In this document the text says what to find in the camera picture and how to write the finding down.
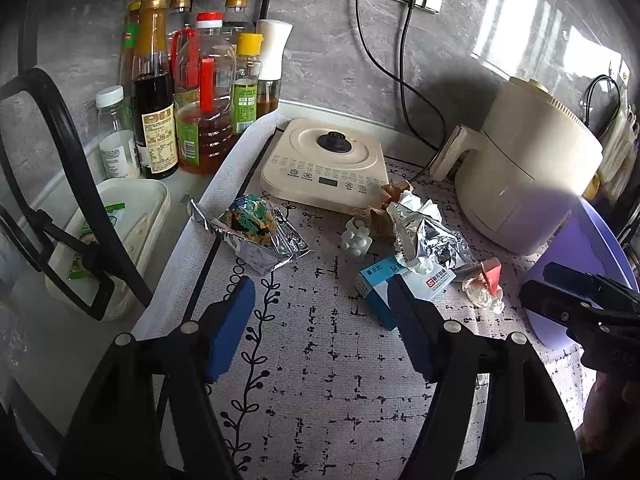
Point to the blue white medicine box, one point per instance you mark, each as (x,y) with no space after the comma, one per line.
(375,285)

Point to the cream air fryer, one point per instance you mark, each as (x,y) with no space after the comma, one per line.
(525,160)

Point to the hanging beige bags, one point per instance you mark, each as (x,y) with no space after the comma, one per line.
(620,145)

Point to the printed foil snack packet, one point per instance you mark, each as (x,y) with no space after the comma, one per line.
(250,220)

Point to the yellow cap small bottle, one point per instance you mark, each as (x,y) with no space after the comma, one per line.
(246,100)

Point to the white pill blister pack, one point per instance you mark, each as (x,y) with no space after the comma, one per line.
(356,240)

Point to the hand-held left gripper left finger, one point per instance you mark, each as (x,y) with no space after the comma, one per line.
(230,330)

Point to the patterned white table mat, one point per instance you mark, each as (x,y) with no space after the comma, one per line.
(325,385)

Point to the green label sauce bottle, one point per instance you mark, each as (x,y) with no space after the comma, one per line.
(129,35)

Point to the silver foil packet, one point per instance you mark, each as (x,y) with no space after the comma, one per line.
(430,240)

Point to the small red packet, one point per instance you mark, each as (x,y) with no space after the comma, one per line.
(492,275)

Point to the crumpled brown paper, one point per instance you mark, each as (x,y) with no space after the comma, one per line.
(380,222)

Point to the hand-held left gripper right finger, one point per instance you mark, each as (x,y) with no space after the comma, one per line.
(410,330)

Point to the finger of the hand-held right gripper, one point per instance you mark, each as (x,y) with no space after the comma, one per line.
(575,277)
(555,305)

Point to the white plastic container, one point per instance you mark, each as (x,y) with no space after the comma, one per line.
(135,240)

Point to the purple plastic bin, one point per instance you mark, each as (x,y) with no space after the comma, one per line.
(595,240)

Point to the black metal rack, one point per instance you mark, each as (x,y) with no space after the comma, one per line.
(60,125)

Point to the white cap clear jar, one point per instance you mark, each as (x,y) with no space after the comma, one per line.
(117,150)

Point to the white top oil sprayer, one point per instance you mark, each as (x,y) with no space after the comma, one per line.
(272,45)

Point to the green printed packet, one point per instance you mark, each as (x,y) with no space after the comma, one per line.
(80,265)

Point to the white tissue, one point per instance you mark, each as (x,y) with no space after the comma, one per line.
(417,205)
(480,297)

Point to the cream kettle base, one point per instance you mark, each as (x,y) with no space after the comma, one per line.
(310,160)

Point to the person's right hand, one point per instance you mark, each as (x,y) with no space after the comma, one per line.
(615,410)

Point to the red cap cooking oil bottle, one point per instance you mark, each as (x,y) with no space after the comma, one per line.
(210,130)

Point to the dark soy sauce bottle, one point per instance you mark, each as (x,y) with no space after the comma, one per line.
(155,110)

